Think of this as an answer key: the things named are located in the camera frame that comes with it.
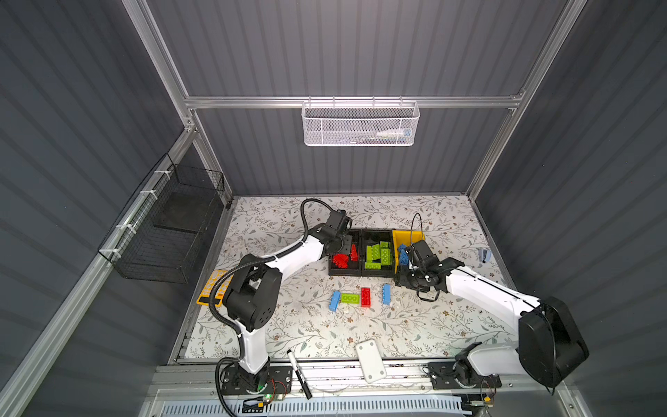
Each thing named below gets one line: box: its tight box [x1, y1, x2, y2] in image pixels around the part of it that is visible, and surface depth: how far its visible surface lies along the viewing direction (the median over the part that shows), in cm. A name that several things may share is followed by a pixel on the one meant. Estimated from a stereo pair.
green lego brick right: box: [365, 244, 373, 264], surface depth 99 cm
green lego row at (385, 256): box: [380, 248, 390, 265], surface depth 100 cm
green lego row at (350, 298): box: [341, 292, 361, 305], surface depth 91 cm
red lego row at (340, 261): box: [332, 252, 349, 270], surface depth 98 cm
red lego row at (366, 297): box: [360, 287, 371, 309], surface depth 91 cm
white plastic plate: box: [355, 339, 387, 384], surface depth 77 cm
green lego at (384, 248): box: [379, 240, 391, 255], surface depth 104 cm
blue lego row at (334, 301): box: [328, 290, 342, 312], surface depth 88 cm
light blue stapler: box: [477, 248, 493, 264], surface depth 101 cm
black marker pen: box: [286, 349, 313, 400], surface depth 75 cm
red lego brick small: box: [350, 243, 359, 263], surface depth 100 cm
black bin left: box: [328, 228, 363, 277], surface depth 98 cm
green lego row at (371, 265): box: [364, 258, 382, 270], surface depth 98 cm
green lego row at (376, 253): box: [371, 244, 382, 260], surface depth 101 cm
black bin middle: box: [360, 229, 395, 278], surface depth 98 cm
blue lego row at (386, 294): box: [382, 284, 392, 305], surface depth 92 cm
